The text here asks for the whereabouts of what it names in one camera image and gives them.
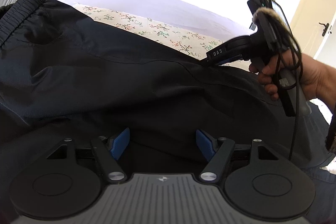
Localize cream door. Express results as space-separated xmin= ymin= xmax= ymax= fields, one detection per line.
xmin=287 ymin=0 xmax=336 ymax=63

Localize person's right forearm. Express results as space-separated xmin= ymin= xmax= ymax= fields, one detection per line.
xmin=327 ymin=64 xmax=336 ymax=112

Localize person's blue jeans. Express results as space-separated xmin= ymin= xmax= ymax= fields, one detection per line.
xmin=297 ymin=154 xmax=336 ymax=189

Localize black door handle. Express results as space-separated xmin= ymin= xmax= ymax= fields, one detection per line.
xmin=319 ymin=22 xmax=333 ymax=37

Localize black cable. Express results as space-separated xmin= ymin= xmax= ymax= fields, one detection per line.
xmin=235 ymin=0 xmax=304 ymax=161

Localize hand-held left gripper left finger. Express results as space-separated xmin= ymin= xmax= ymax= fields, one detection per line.
xmin=47 ymin=127 xmax=131 ymax=184

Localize person's right hand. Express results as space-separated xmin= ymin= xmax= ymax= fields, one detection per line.
xmin=249 ymin=51 xmax=332 ymax=102

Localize black pants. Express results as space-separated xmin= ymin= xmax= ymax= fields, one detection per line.
xmin=0 ymin=0 xmax=332 ymax=189

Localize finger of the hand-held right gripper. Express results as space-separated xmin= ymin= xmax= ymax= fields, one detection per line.
xmin=200 ymin=54 xmax=244 ymax=67

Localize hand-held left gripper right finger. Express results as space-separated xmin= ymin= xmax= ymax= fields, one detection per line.
xmin=196 ymin=129 xmax=279 ymax=184

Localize floral bed mat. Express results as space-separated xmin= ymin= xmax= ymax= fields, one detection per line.
xmin=72 ymin=2 xmax=253 ymax=70

